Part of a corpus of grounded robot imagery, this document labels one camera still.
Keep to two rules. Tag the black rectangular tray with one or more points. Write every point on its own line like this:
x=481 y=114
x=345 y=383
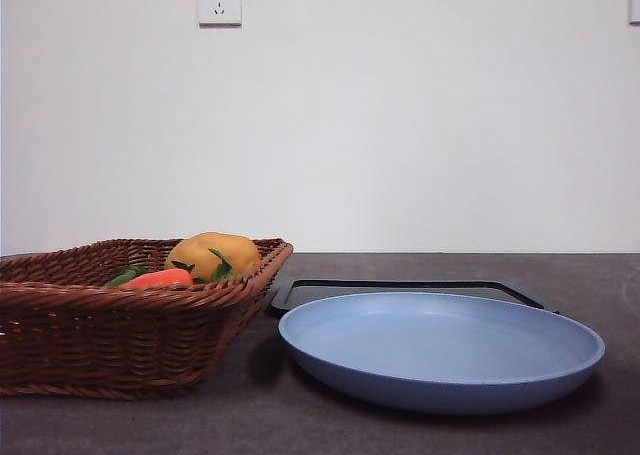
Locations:
x=290 y=295

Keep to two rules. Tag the yellow-brown potato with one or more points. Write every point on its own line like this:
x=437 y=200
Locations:
x=200 y=250

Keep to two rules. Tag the light blue round plate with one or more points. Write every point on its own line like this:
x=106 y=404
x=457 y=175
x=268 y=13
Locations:
x=440 y=375

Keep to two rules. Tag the green chili pepper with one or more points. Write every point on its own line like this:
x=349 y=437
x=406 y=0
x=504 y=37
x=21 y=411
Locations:
x=125 y=275

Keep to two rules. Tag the white wall power socket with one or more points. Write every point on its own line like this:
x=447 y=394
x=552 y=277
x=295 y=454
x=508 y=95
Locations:
x=220 y=2

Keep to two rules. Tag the white wall plate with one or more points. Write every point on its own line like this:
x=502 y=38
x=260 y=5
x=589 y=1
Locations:
x=635 y=2

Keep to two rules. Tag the orange carrot with green leaves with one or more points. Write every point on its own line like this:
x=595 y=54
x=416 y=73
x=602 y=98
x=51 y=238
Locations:
x=160 y=278

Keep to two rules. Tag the brown wicker basket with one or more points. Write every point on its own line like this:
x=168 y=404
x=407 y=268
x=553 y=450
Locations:
x=100 y=335

